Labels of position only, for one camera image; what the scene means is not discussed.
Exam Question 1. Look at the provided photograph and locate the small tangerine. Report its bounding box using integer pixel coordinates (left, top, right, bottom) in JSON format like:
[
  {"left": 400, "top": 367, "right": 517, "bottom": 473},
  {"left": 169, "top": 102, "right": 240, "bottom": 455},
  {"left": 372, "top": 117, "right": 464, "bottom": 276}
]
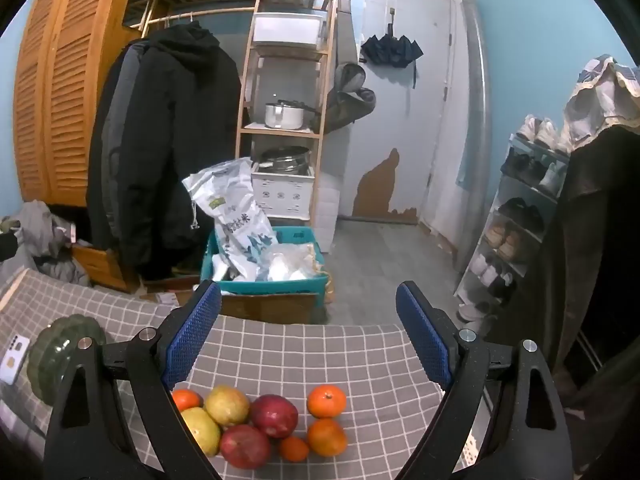
[
  {"left": 171, "top": 389, "right": 204, "bottom": 412},
  {"left": 278, "top": 436, "right": 311, "bottom": 463}
]

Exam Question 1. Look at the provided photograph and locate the dark blue folded umbrella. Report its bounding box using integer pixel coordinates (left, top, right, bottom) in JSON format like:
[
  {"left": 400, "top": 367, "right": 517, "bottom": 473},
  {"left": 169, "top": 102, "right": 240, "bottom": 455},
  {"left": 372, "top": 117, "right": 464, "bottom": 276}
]
[{"left": 361, "top": 34, "right": 425, "bottom": 89}]

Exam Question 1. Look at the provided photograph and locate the large orange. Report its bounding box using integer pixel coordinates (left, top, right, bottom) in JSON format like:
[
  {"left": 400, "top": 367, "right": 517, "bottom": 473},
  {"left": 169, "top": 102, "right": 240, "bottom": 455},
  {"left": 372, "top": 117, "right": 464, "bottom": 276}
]
[
  {"left": 306, "top": 418, "right": 348, "bottom": 457},
  {"left": 306, "top": 384, "right": 347, "bottom": 419}
]

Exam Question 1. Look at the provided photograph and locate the steel pot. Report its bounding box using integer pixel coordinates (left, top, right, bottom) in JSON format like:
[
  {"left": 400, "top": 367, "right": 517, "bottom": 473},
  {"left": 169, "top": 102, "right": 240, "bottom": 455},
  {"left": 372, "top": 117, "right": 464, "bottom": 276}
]
[{"left": 256, "top": 146, "right": 312, "bottom": 176}]

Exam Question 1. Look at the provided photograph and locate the pale smartphone with stickers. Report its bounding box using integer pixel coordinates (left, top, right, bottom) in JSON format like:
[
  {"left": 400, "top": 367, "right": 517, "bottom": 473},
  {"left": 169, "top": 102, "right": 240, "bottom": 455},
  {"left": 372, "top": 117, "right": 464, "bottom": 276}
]
[{"left": 0, "top": 335, "right": 32, "bottom": 387}]

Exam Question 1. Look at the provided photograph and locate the brown cardboard box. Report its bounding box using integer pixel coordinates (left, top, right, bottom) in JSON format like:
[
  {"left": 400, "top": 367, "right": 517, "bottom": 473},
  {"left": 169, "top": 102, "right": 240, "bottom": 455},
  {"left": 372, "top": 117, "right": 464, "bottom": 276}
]
[{"left": 220, "top": 290, "right": 322, "bottom": 324}]

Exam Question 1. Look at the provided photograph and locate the yellow-green mango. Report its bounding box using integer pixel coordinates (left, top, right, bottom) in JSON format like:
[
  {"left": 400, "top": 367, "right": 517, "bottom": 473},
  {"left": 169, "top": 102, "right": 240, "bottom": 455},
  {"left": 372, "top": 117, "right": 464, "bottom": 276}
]
[
  {"left": 204, "top": 385, "right": 251, "bottom": 428},
  {"left": 180, "top": 406, "right": 222, "bottom": 457}
]

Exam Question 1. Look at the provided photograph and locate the white printed carton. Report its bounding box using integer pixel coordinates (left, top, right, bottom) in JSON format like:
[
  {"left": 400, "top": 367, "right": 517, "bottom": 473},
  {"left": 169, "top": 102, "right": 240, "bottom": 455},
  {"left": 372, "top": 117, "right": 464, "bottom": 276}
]
[{"left": 250, "top": 170, "right": 316, "bottom": 222}]

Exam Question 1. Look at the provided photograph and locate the shoe rack with shoes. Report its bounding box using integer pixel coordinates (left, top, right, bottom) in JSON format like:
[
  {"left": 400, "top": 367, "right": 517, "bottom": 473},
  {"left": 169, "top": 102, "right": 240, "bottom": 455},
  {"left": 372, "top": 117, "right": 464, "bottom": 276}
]
[{"left": 457, "top": 115, "right": 571, "bottom": 322}]

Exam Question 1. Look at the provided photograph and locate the dark grey hanging jacket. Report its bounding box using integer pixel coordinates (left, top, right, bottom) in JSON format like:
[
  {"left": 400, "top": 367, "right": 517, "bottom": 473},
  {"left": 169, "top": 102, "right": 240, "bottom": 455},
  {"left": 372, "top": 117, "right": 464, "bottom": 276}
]
[{"left": 100, "top": 42, "right": 151, "bottom": 256}]

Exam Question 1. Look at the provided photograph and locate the wooden shelf rack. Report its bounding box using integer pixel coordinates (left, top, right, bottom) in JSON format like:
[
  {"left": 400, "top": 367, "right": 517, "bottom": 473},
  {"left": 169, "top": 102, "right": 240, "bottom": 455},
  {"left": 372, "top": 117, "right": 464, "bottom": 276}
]
[{"left": 235, "top": 0, "right": 341, "bottom": 227}]

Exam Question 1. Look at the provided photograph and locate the grey checked tablecloth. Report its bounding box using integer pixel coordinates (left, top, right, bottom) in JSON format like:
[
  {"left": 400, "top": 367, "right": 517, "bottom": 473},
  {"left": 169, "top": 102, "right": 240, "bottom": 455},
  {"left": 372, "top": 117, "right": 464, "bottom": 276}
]
[{"left": 0, "top": 269, "right": 496, "bottom": 480}]

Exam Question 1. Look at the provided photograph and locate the red apple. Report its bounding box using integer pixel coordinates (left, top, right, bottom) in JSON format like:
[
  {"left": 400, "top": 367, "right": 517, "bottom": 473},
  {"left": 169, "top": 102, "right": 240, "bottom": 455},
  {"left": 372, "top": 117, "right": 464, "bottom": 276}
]
[
  {"left": 250, "top": 394, "right": 299, "bottom": 440},
  {"left": 220, "top": 424, "right": 272, "bottom": 470}
]

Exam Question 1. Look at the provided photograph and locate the white printed rice bag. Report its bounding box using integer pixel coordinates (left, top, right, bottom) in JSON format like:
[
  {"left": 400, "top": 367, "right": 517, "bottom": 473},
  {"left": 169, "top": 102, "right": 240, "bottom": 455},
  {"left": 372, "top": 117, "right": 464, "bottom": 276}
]
[{"left": 181, "top": 157, "right": 279, "bottom": 282}]

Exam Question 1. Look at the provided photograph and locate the pale grey door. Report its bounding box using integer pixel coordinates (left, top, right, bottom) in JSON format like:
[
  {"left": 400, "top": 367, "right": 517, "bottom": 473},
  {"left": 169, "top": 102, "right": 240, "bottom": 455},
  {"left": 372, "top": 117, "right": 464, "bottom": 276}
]
[{"left": 356, "top": 0, "right": 457, "bottom": 224}]

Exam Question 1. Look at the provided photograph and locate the black hooded coat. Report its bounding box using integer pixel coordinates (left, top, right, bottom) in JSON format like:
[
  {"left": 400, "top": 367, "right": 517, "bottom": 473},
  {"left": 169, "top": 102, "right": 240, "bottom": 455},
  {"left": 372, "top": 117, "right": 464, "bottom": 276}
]
[{"left": 86, "top": 22, "right": 244, "bottom": 282}]

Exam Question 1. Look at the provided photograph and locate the wooden louvred wardrobe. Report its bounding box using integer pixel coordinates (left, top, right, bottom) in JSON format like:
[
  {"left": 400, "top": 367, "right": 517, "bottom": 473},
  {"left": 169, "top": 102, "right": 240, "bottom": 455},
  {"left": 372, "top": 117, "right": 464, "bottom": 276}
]
[{"left": 12, "top": 0, "right": 146, "bottom": 209}]

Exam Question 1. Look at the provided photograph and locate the teal plastic crate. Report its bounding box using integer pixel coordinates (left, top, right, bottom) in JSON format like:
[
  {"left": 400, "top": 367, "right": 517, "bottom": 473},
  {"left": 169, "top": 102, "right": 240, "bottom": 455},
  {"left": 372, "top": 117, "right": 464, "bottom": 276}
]
[{"left": 200, "top": 226, "right": 331, "bottom": 307}]

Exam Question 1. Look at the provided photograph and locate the pale frilled cloth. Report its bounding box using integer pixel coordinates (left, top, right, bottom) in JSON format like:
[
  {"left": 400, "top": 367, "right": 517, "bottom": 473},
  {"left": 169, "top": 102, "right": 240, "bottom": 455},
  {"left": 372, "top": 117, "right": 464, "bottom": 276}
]
[{"left": 562, "top": 54, "right": 640, "bottom": 155}]

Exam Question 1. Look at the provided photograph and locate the flat cardboard piece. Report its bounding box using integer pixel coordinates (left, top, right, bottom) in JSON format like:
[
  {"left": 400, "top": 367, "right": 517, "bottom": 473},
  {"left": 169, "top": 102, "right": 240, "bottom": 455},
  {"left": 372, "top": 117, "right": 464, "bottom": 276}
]
[{"left": 141, "top": 274, "right": 202, "bottom": 307}]

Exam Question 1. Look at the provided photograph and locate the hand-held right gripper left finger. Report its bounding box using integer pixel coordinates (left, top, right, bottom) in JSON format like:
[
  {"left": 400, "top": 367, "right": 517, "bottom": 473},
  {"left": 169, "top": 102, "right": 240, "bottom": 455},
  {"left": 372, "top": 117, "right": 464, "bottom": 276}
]
[{"left": 44, "top": 280, "right": 223, "bottom": 480}]

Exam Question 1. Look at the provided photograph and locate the wooden drawer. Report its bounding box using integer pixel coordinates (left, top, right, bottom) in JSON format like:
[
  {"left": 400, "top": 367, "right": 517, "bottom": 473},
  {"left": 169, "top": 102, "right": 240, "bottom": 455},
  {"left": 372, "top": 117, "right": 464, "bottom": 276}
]
[{"left": 70, "top": 242, "right": 139, "bottom": 294}]

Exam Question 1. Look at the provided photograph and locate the grey hanging bag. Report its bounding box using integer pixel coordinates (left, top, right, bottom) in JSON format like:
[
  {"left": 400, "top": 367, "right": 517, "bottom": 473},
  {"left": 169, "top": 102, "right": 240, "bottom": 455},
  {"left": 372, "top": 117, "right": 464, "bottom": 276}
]
[{"left": 327, "top": 62, "right": 376, "bottom": 134}]

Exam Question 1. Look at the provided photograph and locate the silver metal pipe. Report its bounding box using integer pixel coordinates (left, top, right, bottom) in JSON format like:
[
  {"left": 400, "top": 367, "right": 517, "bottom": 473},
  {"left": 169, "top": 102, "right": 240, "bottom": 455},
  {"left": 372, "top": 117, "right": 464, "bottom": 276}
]
[{"left": 452, "top": 0, "right": 494, "bottom": 274}]

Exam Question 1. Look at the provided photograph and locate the dark brown cloth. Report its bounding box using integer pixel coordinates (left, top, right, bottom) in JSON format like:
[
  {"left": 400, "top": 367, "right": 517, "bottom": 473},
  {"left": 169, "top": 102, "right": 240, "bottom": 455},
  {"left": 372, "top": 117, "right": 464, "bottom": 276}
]
[{"left": 540, "top": 125, "right": 640, "bottom": 411}]

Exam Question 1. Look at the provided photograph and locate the white plastic storage box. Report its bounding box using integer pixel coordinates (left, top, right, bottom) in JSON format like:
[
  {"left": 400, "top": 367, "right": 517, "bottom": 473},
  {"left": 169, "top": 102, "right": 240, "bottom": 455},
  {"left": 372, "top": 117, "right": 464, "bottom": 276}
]
[{"left": 251, "top": 12, "right": 326, "bottom": 52}]

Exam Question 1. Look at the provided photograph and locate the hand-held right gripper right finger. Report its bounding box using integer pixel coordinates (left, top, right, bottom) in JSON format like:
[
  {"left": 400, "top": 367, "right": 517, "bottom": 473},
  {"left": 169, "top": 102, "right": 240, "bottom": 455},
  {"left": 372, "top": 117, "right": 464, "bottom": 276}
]
[{"left": 395, "top": 280, "right": 573, "bottom": 480}]

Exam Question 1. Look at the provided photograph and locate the wooden clothes rack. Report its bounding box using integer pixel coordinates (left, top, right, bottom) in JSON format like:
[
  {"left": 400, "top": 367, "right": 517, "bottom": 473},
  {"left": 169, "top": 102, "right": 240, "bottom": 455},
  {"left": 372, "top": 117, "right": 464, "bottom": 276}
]
[{"left": 122, "top": 0, "right": 260, "bottom": 37}]

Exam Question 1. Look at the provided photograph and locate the clear plastic bag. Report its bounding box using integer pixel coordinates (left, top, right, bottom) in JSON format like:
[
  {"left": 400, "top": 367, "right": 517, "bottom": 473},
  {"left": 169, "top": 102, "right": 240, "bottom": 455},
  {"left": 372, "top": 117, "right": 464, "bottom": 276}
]
[{"left": 260, "top": 242, "right": 324, "bottom": 282}]

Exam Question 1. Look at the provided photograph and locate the dark green scalloped plate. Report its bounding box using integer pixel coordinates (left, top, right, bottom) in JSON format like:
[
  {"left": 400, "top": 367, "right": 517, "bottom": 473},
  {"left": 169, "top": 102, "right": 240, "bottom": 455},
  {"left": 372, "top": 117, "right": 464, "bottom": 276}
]
[{"left": 27, "top": 314, "right": 108, "bottom": 406}]

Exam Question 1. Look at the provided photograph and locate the grey shoe rack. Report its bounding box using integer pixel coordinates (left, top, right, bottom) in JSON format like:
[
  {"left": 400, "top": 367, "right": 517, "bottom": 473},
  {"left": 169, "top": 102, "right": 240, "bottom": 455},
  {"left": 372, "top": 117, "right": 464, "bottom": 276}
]
[{"left": 454, "top": 132, "right": 571, "bottom": 322}]

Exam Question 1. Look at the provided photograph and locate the crumpled grey garment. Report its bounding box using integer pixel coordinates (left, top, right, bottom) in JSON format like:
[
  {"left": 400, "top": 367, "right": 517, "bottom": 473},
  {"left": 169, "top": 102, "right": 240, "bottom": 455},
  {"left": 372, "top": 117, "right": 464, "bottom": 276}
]
[{"left": 0, "top": 200, "right": 92, "bottom": 287}]

